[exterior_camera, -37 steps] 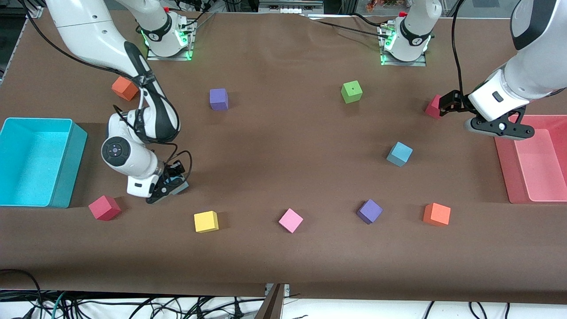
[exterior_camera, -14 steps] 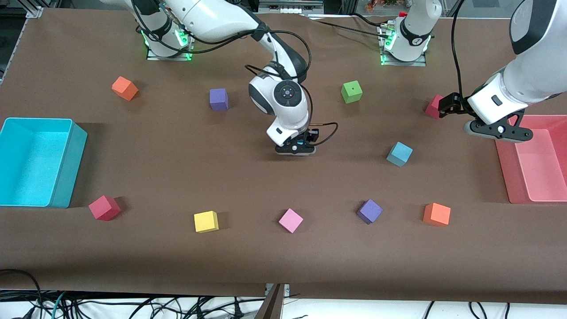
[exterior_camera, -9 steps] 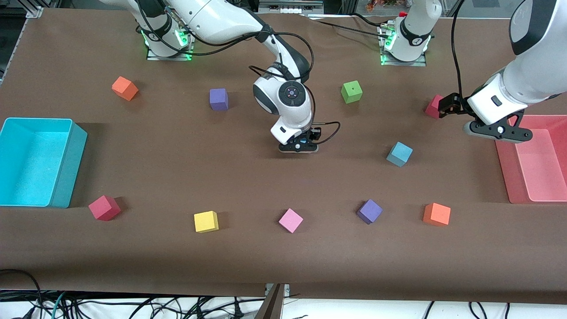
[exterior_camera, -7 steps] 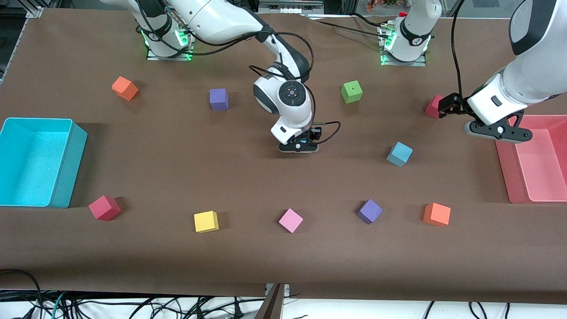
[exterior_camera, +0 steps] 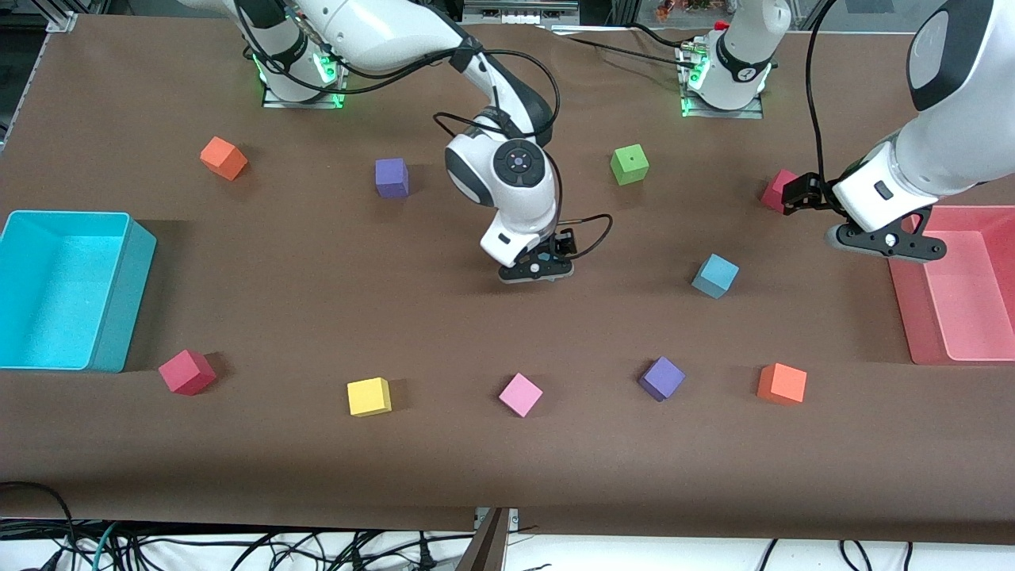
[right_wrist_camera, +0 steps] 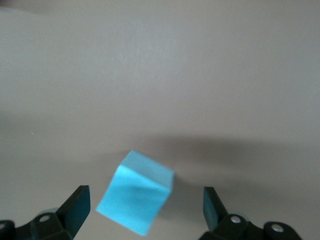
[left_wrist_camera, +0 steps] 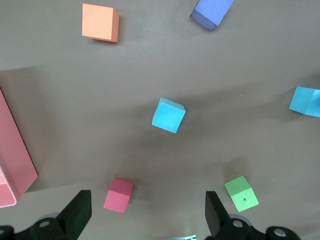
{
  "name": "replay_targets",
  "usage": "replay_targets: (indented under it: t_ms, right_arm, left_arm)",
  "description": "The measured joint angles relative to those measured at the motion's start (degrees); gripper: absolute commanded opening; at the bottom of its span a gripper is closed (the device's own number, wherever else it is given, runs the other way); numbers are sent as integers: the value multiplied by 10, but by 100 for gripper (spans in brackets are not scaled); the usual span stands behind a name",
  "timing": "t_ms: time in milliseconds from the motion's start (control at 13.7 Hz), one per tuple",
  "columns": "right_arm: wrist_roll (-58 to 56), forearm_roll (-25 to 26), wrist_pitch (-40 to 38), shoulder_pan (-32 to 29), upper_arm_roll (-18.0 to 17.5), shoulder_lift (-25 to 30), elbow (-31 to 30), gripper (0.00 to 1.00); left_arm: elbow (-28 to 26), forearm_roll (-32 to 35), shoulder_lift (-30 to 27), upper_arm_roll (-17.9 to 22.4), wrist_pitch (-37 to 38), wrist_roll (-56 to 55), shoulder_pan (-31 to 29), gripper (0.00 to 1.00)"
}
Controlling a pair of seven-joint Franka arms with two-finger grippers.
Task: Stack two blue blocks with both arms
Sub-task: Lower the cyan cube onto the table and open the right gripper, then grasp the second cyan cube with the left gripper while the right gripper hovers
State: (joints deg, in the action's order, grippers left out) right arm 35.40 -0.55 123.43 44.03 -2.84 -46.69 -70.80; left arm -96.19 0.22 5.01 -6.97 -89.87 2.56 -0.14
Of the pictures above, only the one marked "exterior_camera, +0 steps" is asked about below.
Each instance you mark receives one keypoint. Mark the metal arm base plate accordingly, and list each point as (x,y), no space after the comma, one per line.
(333,99)
(753,113)

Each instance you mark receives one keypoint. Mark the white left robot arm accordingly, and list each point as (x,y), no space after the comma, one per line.
(951,119)

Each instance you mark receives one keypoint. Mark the red foam block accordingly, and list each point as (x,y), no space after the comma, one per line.
(771,194)
(186,373)

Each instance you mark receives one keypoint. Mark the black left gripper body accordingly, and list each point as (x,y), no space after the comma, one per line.
(817,196)

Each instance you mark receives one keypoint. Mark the orange and green clutter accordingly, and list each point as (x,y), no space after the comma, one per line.
(682,8)

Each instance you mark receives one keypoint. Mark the orange foam block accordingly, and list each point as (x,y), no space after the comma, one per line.
(782,384)
(224,159)

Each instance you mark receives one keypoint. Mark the green foam block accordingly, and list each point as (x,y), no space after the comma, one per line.
(630,162)

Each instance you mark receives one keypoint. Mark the small metal bracket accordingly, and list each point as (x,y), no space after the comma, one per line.
(511,519)

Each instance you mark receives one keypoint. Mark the grey equipment box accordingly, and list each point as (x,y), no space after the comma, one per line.
(515,12)

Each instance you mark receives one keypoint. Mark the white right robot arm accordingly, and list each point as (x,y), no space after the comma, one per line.
(381,32)

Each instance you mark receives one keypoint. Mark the cyan plastic bin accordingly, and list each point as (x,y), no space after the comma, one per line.
(63,301)

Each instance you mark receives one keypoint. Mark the purple foam block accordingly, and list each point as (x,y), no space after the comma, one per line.
(661,378)
(392,176)

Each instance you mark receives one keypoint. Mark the pink plastic bin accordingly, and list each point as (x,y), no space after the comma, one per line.
(967,317)

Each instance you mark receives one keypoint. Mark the brown paper table cover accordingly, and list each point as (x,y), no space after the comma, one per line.
(507,476)

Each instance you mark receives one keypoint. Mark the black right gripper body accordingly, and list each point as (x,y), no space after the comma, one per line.
(561,245)

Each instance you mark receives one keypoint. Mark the aluminium frame profile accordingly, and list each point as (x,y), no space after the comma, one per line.
(63,17)

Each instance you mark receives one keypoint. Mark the yellow foam block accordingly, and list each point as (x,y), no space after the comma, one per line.
(367,396)

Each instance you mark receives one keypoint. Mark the pink foam block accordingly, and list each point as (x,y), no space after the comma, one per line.
(520,394)

